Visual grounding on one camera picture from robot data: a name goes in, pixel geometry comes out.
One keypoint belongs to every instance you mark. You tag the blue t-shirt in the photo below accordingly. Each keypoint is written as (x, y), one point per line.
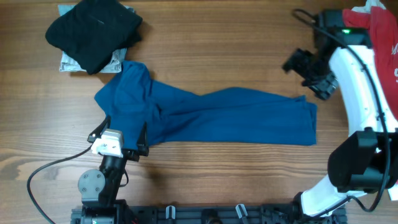
(133, 99)

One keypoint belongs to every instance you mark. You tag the folded black garment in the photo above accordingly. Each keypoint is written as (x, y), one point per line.
(92, 30)

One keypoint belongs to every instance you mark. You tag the white t-shirt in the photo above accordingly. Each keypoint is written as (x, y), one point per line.
(368, 6)

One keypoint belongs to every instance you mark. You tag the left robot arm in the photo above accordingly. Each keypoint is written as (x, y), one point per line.
(99, 187)

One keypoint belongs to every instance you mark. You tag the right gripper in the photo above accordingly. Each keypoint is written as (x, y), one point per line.
(311, 72)

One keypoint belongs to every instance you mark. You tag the red t-shirt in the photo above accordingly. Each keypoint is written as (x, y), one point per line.
(382, 27)

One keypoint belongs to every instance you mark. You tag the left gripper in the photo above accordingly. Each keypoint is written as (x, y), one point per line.
(130, 154)

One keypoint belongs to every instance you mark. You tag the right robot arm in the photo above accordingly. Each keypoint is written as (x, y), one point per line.
(365, 163)

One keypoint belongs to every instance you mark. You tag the folded grey patterned cloth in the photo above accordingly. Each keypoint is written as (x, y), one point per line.
(67, 64)

